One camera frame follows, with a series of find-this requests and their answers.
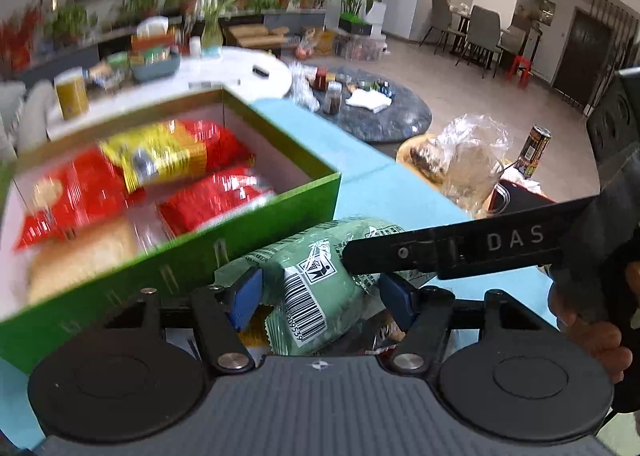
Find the black marker pen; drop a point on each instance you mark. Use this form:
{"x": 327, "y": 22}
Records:
{"x": 215, "y": 84}

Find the yellow snack packet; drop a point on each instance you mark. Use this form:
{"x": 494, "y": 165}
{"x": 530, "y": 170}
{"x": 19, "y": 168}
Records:
{"x": 160, "y": 155}

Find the orange plate with food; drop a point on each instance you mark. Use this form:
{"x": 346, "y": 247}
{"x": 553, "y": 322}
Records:
{"x": 417, "y": 155}

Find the green cardboard box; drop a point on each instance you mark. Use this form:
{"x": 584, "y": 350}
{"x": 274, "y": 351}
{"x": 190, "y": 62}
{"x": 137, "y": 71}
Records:
{"x": 160, "y": 276}

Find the small black remote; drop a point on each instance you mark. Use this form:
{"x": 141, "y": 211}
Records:
{"x": 260, "y": 70}

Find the beige recliner armchair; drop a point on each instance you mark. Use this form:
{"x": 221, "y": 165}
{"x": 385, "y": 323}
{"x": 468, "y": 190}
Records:
{"x": 25, "y": 110}

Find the clear plastic bag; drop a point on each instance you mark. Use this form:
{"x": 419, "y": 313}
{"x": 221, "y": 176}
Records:
{"x": 472, "y": 160}

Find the clear storage boxes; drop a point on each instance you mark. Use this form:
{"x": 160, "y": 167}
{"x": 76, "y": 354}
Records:
{"x": 362, "y": 46}

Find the round white coffee table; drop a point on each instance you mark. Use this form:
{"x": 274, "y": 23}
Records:
{"x": 225, "y": 70}

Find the red and black container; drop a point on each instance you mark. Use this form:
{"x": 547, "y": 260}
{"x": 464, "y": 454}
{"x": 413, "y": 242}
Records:
{"x": 525, "y": 198}

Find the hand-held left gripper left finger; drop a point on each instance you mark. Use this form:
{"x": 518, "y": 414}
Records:
{"x": 245, "y": 297}

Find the large red snack bag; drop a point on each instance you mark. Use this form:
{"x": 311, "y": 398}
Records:
{"x": 75, "y": 196}

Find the green snack packet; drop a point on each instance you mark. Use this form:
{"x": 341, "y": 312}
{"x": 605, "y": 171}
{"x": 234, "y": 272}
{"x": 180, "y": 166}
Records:
{"x": 300, "y": 261}

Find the red berry decoration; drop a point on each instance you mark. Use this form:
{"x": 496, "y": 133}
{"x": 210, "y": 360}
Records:
{"x": 17, "y": 38}

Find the glass vase with plant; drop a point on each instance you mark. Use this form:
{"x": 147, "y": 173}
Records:
{"x": 211, "y": 30}

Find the clear bread packet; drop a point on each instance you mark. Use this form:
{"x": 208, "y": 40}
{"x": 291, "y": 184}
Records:
{"x": 82, "y": 258}

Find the dark round low table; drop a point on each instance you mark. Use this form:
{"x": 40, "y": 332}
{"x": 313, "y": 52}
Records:
{"x": 385, "y": 120}

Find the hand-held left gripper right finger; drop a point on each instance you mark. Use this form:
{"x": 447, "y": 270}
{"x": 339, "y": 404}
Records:
{"x": 397, "y": 297}

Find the black and green box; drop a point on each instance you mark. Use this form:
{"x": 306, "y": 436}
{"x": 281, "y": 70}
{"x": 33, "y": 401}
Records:
{"x": 356, "y": 24}

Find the open cardboard box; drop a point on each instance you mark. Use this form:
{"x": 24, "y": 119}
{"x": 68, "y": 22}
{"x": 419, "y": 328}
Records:
{"x": 255, "y": 35}

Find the white plastic bags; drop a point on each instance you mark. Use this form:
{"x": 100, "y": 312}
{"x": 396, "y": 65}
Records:
{"x": 302, "y": 85}

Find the white cloth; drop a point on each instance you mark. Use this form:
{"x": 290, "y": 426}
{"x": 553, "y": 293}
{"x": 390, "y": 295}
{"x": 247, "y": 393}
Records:
{"x": 369, "y": 99}

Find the dining table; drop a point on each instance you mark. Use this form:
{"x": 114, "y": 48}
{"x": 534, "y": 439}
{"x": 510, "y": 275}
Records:
{"x": 505, "y": 28}

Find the orange tissue box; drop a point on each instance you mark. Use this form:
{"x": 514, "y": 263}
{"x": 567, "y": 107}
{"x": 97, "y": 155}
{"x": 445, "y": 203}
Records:
{"x": 152, "y": 38}

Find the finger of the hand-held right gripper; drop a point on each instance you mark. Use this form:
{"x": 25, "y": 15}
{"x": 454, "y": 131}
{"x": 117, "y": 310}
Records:
{"x": 450, "y": 246}

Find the brown jar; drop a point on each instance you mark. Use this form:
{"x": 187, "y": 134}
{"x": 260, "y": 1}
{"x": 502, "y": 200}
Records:
{"x": 333, "y": 99}

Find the yellow can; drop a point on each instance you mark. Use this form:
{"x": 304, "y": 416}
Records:
{"x": 72, "y": 98}

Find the person's right hand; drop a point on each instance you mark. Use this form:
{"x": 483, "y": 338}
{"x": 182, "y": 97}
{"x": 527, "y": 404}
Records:
{"x": 597, "y": 343}

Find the red checkered snack packet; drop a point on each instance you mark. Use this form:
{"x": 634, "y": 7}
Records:
{"x": 215, "y": 201}

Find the blue basin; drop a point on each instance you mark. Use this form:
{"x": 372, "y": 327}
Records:
{"x": 156, "y": 68}

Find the red stool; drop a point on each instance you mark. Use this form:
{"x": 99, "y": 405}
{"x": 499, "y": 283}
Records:
{"x": 522, "y": 68}

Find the white cup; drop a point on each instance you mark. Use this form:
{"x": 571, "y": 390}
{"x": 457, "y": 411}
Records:
{"x": 195, "y": 46}

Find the white floor appliance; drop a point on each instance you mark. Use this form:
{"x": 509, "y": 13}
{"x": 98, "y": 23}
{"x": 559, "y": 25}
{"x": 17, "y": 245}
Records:
{"x": 377, "y": 18}

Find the patterned drink can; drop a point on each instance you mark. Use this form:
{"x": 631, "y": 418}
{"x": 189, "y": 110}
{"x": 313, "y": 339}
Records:
{"x": 535, "y": 150}

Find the dark wooden door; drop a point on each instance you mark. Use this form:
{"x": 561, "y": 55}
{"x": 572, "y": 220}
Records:
{"x": 585, "y": 55}

